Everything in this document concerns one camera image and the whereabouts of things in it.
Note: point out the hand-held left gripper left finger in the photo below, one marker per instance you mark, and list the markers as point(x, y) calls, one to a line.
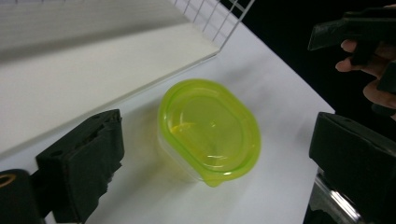
point(84, 165)

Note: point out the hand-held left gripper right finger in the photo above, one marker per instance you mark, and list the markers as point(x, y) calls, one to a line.
point(358, 161)

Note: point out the plastic container with green lid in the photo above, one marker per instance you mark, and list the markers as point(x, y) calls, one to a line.
point(211, 130)

